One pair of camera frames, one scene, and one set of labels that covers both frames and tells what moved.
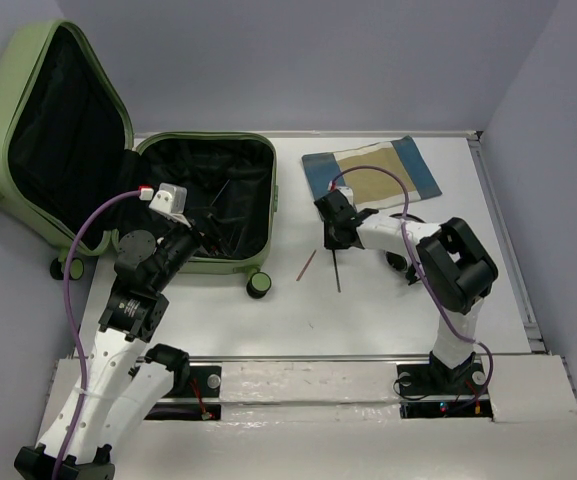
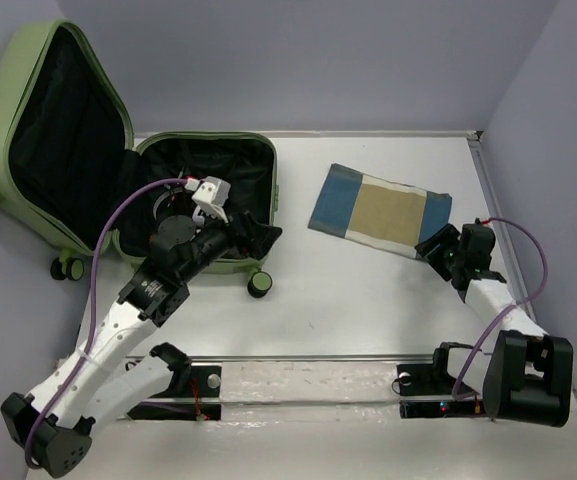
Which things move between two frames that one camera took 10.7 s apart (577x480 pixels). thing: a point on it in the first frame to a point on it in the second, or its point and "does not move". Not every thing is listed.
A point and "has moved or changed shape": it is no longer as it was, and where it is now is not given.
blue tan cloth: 372,187 has moved or changed shape
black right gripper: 331,242 to 447,236
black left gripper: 216,242 to 261,236
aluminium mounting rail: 317,359 does not move
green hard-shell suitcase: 53,136 does not move
